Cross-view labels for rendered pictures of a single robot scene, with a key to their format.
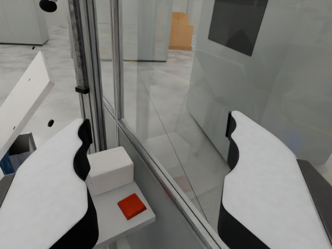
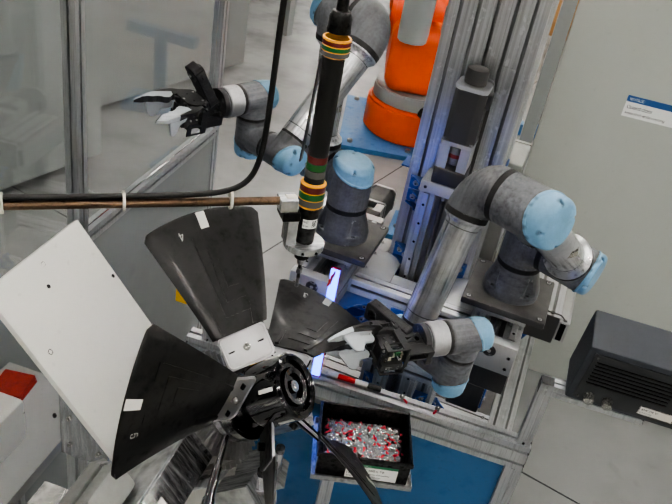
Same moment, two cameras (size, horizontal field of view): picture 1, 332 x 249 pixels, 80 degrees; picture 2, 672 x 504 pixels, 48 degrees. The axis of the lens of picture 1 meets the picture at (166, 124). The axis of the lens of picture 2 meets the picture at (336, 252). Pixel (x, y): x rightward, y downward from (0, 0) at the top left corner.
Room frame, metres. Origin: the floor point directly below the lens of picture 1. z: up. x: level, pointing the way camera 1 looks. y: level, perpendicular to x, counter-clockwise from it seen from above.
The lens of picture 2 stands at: (0.85, 1.42, 2.14)
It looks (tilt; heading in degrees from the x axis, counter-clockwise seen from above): 32 degrees down; 225
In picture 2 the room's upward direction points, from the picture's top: 11 degrees clockwise
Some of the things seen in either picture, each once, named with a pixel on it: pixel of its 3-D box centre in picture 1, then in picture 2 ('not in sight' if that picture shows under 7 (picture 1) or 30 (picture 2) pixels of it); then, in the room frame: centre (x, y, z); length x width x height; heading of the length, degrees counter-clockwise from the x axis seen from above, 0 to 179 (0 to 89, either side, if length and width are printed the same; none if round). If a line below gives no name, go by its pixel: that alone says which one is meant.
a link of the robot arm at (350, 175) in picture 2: not in sight; (349, 179); (-0.47, 0.08, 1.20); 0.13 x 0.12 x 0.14; 95
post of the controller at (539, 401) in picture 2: not in sight; (535, 411); (-0.49, 0.82, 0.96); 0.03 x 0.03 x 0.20; 35
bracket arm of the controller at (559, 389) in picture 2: not in sight; (591, 399); (-0.54, 0.91, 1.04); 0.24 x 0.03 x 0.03; 125
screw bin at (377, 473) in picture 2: not in sight; (363, 442); (-0.15, 0.62, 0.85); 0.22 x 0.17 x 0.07; 139
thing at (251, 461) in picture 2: not in sight; (261, 470); (0.14, 0.61, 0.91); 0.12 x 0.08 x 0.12; 125
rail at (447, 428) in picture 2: not in sight; (351, 396); (-0.24, 0.47, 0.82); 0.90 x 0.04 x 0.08; 125
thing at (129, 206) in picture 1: (132, 205); (11, 386); (0.47, 0.09, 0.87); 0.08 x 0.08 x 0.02; 41
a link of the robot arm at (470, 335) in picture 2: not in sight; (464, 336); (-0.28, 0.70, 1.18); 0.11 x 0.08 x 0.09; 161
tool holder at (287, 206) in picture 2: not in sight; (301, 221); (0.12, 0.59, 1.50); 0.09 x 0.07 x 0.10; 160
